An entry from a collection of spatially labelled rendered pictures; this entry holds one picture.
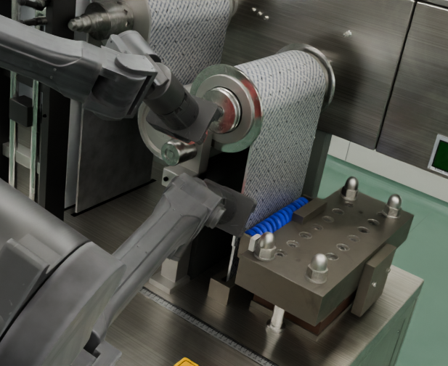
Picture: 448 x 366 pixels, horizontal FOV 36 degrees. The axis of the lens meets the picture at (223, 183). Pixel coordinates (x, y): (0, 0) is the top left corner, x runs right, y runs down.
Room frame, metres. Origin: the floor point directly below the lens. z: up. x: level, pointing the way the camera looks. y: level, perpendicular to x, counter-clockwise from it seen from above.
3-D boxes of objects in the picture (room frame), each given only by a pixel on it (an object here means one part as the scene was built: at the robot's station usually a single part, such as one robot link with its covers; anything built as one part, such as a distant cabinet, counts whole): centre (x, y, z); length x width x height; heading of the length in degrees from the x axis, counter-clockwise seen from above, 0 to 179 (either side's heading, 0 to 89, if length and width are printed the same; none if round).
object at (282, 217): (1.14, -0.12, 1.03); 0.21 x 0.04 x 0.03; 149
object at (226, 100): (1.06, 0.03, 1.25); 0.07 x 0.02 x 0.07; 59
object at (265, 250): (1.00, -0.09, 1.05); 0.04 x 0.04 x 0.04
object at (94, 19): (1.13, 0.28, 1.33); 0.06 x 0.03 x 0.03; 149
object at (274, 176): (1.14, -0.10, 1.10); 0.23 x 0.01 x 0.18; 149
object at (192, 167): (1.06, 0.07, 1.05); 0.06 x 0.05 x 0.31; 149
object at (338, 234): (1.12, -0.22, 1.00); 0.40 x 0.16 x 0.06; 149
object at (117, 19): (1.18, 0.24, 1.33); 0.06 x 0.06 x 0.06; 59
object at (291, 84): (1.24, 0.07, 1.16); 0.39 x 0.23 x 0.51; 59
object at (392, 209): (1.23, -0.34, 1.05); 0.04 x 0.04 x 0.04
